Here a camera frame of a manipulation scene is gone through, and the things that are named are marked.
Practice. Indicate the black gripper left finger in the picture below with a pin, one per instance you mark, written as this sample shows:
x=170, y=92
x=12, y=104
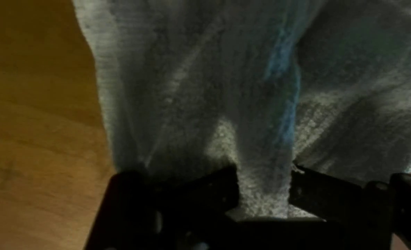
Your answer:
x=169, y=204

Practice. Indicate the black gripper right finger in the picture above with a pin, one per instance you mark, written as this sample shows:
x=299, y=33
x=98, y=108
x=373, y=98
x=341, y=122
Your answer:
x=335, y=199

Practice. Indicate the white towel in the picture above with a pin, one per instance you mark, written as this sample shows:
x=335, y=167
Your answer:
x=192, y=70

